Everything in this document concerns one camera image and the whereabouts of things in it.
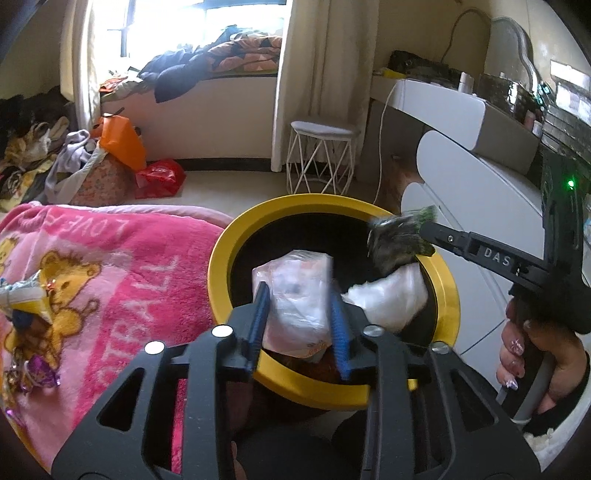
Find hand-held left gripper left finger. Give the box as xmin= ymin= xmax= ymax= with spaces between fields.
xmin=51 ymin=281 xmax=271 ymax=480

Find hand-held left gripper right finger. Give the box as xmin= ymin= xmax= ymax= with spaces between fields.
xmin=329 ymin=286 xmax=541 ymax=480

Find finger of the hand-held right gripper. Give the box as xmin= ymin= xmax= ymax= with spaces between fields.
xmin=418 ymin=220 xmax=472 ymax=252

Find white printed plastic wrapper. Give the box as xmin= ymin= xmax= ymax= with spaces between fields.
xmin=252 ymin=250 xmax=335 ymax=363

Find dark green snack wrapper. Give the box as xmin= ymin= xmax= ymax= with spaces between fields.
xmin=367 ymin=205 xmax=437 ymax=278

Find yellow rimmed trash bin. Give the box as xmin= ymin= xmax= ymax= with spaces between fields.
xmin=208 ymin=194 xmax=461 ymax=412

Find white foam net sleeve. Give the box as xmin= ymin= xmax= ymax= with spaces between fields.
xmin=342 ymin=265 xmax=428 ymax=334

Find yellow snack wrapper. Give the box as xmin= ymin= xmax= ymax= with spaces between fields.
xmin=0 ymin=271 xmax=52 ymax=324

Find person's right forearm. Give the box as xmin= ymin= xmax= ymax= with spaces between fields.
xmin=522 ymin=383 xmax=588 ymax=459

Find person's right hand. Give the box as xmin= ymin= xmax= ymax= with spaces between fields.
xmin=496 ymin=299 xmax=586 ymax=414

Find white scalloped cabinet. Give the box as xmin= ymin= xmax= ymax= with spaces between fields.
xmin=399 ymin=129 xmax=557 ymax=370

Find pink printed blanket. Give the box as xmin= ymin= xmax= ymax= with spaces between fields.
xmin=0 ymin=200 xmax=237 ymax=472

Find dark bag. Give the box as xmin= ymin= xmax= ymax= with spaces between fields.
xmin=388 ymin=50 xmax=451 ymax=82

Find red shopping bag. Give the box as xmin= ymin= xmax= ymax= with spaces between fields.
xmin=135 ymin=159 xmax=187 ymax=199

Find wavy framed mirror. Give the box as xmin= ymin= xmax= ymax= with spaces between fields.
xmin=489 ymin=16 xmax=544 ymax=89

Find wide cream curtain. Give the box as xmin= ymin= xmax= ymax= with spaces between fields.
xmin=270 ymin=0 xmax=385 ymax=174

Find floral fabric basket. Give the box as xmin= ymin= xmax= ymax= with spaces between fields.
xmin=69 ymin=154 xmax=136 ymax=206

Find white window seat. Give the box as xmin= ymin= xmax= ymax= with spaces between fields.
xmin=99 ymin=74 xmax=280 ymax=160

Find orange bag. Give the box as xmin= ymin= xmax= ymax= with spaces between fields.
xmin=91 ymin=115 xmax=147 ymax=171

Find grey white garment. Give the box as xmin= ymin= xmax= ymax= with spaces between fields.
xmin=46 ymin=129 xmax=100 ymax=204

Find dark blue clothes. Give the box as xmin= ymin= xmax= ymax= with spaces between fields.
xmin=139 ymin=46 xmax=219 ymax=104

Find orange patterned quilt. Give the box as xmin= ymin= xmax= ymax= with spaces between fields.
xmin=205 ymin=34 xmax=282 ymax=75

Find pile of clothes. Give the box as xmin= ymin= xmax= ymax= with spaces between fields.
xmin=0 ymin=88 xmax=71 ymax=209

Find window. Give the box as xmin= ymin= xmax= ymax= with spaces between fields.
xmin=120 ymin=0 xmax=288 ymax=61

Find narrow cream curtain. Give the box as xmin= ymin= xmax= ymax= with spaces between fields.
xmin=60 ymin=0 xmax=136 ymax=136

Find white power cable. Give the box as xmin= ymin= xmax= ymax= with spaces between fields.
xmin=373 ymin=83 xmax=403 ymax=204

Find white wire stool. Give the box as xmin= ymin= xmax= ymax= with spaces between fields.
xmin=286 ymin=121 xmax=362 ymax=195

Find thin wall cable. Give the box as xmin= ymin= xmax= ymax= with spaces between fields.
xmin=441 ymin=8 xmax=491 ymax=65

